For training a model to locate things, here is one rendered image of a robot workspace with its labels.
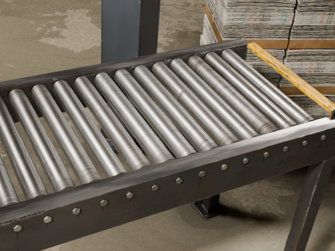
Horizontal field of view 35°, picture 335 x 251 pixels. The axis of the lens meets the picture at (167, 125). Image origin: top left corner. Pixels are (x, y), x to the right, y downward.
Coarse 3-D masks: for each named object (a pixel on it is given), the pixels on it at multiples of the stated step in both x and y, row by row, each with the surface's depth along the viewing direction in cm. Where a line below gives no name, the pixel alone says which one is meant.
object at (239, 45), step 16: (192, 48) 180; (208, 48) 181; (224, 48) 182; (240, 48) 185; (96, 64) 167; (112, 64) 168; (128, 64) 169; (144, 64) 170; (16, 80) 156; (32, 80) 157; (48, 80) 158; (64, 80) 159
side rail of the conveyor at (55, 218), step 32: (288, 128) 147; (320, 128) 148; (192, 160) 133; (224, 160) 134; (256, 160) 141; (288, 160) 147; (320, 160) 155; (64, 192) 120; (96, 192) 121; (128, 192) 124; (160, 192) 130; (192, 192) 136; (0, 224) 112; (32, 224) 116; (64, 224) 120; (96, 224) 125
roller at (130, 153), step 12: (84, 84) 157; (84, 96) 155; (96, 96) 153; (96, 108) 149; (108, 108) 149; (96, 120) 149; (108, 120) 144; (108, 132) 142; (120, 132) 140; (120, 144) 137; (132, 144) 136; (132, 156) 133; (144, 156) 133; (132, 168) 131
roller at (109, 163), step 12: (60, 84) 156; (60, 96) 153; (72, 96) 152; (72, 108) 148; (84, 108) 149; (72, 120) 146; (84, 120) 143; (84, 132) 140; (96, 132) 139; (96, 144) 135; (108, 144) 136; (96, 156) 134; (108, 156) 132; (108, 168) 129; (120, 168) 128
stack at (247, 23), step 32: (224, 0) 216; (256, 0) 212; (288, 0) 214; (320, 0) 217; (224, 32) 219; (256, 32) 221; (288, 32) 223; (320, 32) 226; (256, 64) 231; (288, 64) 232; (320, 64) 235; (288, 96) 243
